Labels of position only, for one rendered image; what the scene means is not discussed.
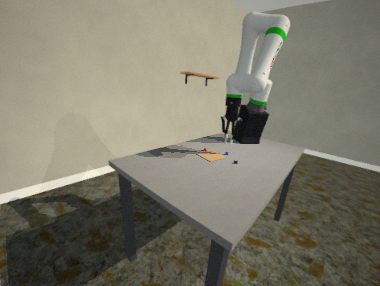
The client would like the tan square mat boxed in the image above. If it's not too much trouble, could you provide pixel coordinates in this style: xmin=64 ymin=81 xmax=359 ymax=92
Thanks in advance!
xmin=197 ymin=151 xmax=226 ymax=162

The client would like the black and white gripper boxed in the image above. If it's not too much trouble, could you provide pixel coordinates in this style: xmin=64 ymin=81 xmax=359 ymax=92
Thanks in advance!
xmin=221 ymin=107 xmax=242 ymax=145

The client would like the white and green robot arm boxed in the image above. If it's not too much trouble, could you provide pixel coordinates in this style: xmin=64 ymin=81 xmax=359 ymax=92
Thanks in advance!
xmin=225 ymin=12 xmax=290 ymax=113

